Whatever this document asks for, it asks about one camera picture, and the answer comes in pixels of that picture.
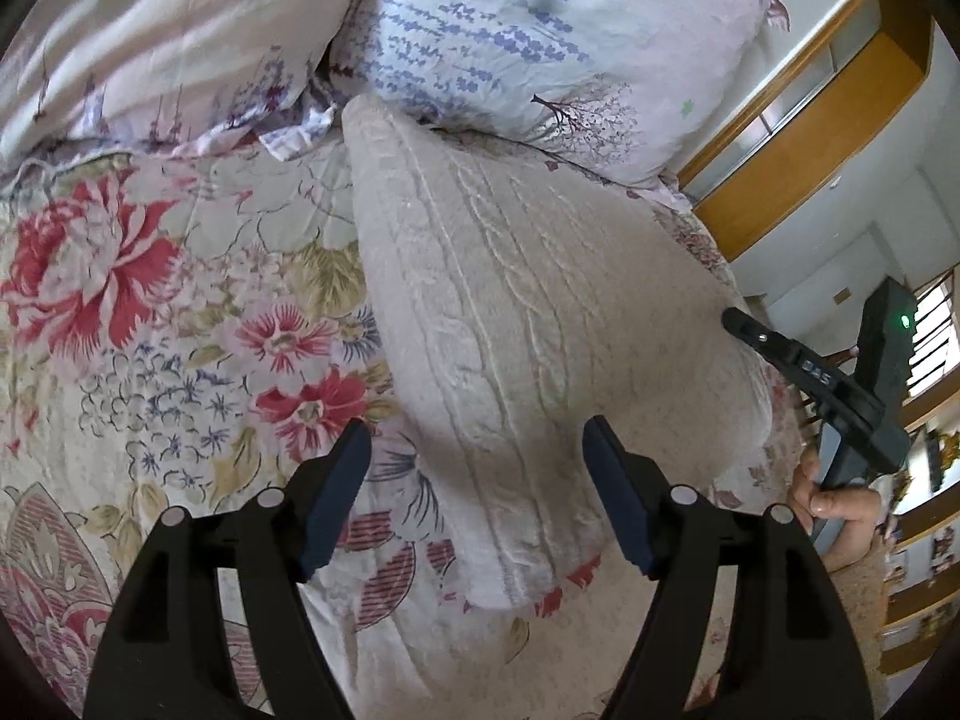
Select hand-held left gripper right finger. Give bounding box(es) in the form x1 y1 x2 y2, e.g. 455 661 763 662
583 415 875 720

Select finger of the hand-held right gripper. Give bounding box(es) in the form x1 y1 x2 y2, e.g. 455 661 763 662
721 306 887 460

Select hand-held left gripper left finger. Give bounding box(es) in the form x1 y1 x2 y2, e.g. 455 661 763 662
82 420 373 720

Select beige cable-knit sweater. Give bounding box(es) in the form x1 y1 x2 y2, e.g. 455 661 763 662
341 94 778 613

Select person's right hand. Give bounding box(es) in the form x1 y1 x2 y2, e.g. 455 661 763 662
787 451 883 550

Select barred window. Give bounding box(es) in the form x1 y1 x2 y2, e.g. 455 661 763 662
892 266 960 400

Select wooden shelf unit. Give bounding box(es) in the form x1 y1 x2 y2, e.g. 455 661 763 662
877 390 960 677

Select wooden wardrobe with glass doors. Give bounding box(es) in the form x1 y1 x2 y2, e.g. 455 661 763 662
686 0 940 265

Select floral bed sheet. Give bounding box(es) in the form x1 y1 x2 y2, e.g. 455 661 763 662
0 105 826 720

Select wooden headboard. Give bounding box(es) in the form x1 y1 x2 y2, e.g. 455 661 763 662
671 0 898 193

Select pillow with purple flower print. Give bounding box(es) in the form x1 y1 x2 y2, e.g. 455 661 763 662
328 0 790 190

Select pink pillow with green leaf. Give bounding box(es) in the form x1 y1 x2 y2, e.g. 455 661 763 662
0 0 377 160

